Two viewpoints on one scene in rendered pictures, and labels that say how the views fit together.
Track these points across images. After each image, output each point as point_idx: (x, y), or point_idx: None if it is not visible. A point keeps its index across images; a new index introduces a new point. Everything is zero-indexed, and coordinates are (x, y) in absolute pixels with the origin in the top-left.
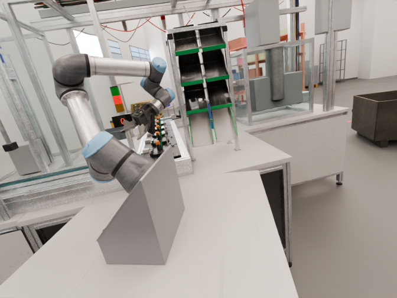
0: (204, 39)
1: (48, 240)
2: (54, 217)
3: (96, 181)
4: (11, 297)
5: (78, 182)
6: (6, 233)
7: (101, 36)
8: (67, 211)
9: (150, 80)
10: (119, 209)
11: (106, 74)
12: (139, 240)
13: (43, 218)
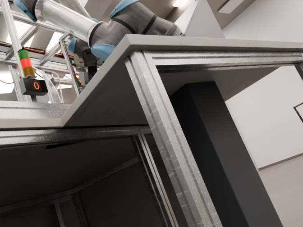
0: None
1: (87, 83)
2: (19, 124)
3: (54, 106)
4: (156, 35)
5: (32, 102)
6: None
7: (9, 9)
8: (37, 120)
9: None
10: (195, 8)
11: (72, 2)
12: (213, 35)
13: (1, 122)
